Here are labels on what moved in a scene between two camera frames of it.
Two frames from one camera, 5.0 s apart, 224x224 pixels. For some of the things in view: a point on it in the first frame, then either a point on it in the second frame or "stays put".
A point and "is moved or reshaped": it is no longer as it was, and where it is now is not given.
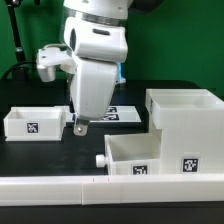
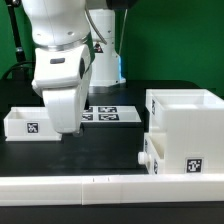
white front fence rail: [38, 191] stays put
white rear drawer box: [34, 124] stays put
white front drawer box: [133, 153] is moved or reshaped
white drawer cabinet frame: [192, 129] stays put
